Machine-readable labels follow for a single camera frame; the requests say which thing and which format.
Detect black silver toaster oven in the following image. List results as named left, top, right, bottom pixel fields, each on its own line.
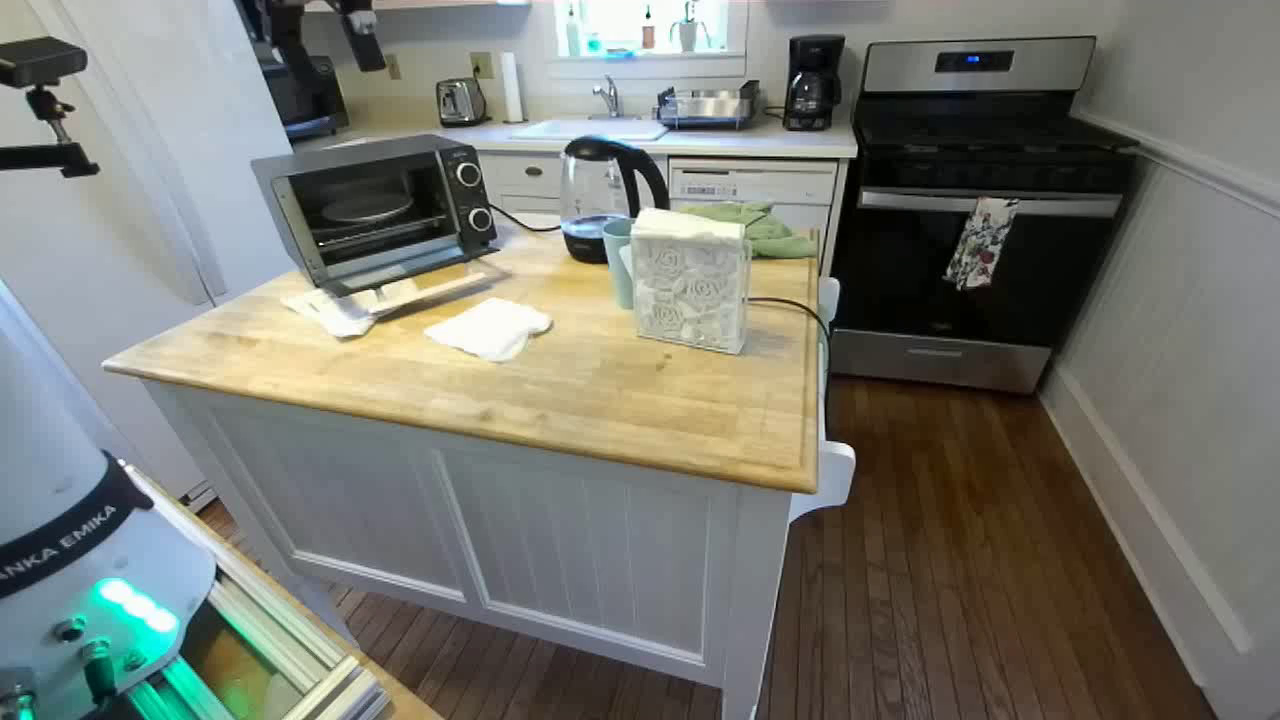
left=254, top=134, right=504, bottom=296

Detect black countertop appliance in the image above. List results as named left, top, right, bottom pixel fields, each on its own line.
left=255, top=54, right=354, bottom=146

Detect silver bread toaster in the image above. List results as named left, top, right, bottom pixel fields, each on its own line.
left=433, top=73, right=494, bottom=134

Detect paper towel roll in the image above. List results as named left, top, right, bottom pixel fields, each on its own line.
left=496, top=48, right=533, bottom=129

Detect white kitchen sink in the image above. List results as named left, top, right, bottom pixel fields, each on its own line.
left=512, top=118, right=669, bottom=148

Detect kitchen window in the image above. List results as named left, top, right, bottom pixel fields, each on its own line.
left=551, top=0, right=752, bottom=63

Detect chrome sink faucet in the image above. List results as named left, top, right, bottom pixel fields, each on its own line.
left=587, top=73, right=630, bottom=126

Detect glass electric kettle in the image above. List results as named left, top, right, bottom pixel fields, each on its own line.
left=555, top=134, right=675, bottom=268

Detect white paper napkin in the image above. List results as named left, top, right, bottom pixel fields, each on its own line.
left=421, top=296, right=555, bottom=367

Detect teal plastic cup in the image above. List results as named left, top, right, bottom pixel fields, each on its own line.
left=600, top=217, right=642, bottom=312

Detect grey dish rack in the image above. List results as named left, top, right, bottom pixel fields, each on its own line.
left=651, top=76, right=767, bottom=134

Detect white counter cabinets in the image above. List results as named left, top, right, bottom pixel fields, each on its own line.
left=313, top=118, right=859, bottom=278

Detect black coffee maker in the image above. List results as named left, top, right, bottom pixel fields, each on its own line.
left=781, top=32, right=847, bottom=137

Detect green cloth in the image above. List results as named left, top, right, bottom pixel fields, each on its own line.
left=675, top=195, right=820, bottom=263

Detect white kitchen island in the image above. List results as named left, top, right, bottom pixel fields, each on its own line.
left=101, top=223, right=859, bottom=720

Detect black steel stove range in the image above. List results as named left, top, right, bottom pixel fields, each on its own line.
left=829, top=32, right=1145, bottom=396

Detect patterned dish towel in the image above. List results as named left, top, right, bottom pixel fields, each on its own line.
left=942, top=195, right=1019, bottom=296

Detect black camera on tripod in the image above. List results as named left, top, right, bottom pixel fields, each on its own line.
left=0, top=32, right=104, bottom=181

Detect black power cord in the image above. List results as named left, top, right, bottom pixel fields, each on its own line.
left=488, top=195, right=569, bottom=241
left=746, top=294, right=834, bottom=335

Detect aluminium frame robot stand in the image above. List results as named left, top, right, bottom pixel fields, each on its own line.
left=124, top=458, right=444, bottom=720

